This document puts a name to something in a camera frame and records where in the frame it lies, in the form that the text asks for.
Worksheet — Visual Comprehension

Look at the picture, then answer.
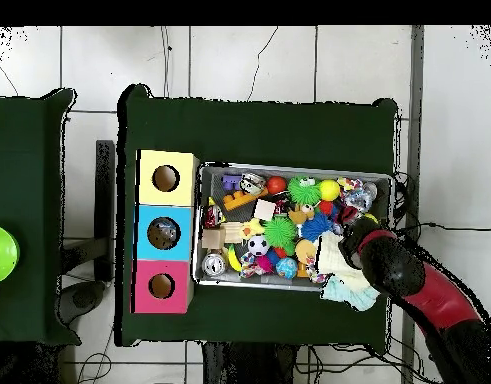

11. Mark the black cable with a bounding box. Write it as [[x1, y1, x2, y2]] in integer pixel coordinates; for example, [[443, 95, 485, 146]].
[[395, 219, 491, 240]]

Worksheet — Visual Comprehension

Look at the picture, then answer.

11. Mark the plain yellow ball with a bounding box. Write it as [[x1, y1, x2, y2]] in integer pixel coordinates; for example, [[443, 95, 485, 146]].
[[319, 179, 342, 202]]

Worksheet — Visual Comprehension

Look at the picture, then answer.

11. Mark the crushed silver can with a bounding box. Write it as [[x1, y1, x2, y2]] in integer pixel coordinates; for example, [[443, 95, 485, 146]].
[[240, 173, 269, 198]]

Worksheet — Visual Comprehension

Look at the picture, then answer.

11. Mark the black and white soccer ball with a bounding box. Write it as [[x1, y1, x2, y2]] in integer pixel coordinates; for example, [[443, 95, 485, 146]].
[[247, 234, 270, 257]]

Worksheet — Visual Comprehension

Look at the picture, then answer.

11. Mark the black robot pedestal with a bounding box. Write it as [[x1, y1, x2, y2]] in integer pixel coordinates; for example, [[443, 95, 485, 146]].
[[198, 342, 301, 384]]

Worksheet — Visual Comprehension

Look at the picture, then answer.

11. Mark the dark green table cloth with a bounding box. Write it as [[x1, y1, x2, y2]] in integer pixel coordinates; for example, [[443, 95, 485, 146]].
[[0, 87, 78, 347], [116, 83, 400, 349]]

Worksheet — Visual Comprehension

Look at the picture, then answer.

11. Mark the clear mesh bin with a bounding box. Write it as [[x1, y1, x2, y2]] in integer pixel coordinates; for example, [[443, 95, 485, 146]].
[[194, 162, 394, 297]]

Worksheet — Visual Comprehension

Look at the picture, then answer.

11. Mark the orange red ball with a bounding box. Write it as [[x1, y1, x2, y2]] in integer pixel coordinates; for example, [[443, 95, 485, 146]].
[[267, 175, 289, 196]]

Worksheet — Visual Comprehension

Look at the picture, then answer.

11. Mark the green spiky ball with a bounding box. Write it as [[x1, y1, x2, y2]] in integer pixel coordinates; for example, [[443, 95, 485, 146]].
[[288, 175, 323, 209], [263, 217, 298, 253]]

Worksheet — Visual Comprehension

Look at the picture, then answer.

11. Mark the mint green cloth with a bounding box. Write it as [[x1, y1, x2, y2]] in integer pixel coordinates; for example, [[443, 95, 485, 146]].
[[320, 274, 382, 313]]

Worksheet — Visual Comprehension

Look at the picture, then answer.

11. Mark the cream yellow cloth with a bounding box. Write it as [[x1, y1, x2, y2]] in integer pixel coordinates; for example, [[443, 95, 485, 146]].
[[316, 230, 382, 294]]

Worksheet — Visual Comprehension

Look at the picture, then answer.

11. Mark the wooden box with three holes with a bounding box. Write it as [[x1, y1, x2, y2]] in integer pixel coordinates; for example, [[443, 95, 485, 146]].
[[132, 149, 201, 315]]

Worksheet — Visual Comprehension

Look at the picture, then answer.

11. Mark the blue spiky ball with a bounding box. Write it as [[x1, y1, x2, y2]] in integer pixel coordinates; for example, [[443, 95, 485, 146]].
[[300, 212, 333, 244]]

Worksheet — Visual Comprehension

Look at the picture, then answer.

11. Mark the bright green bowl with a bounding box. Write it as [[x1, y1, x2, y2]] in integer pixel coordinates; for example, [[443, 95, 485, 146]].
[[0, 223, 21, 286]]

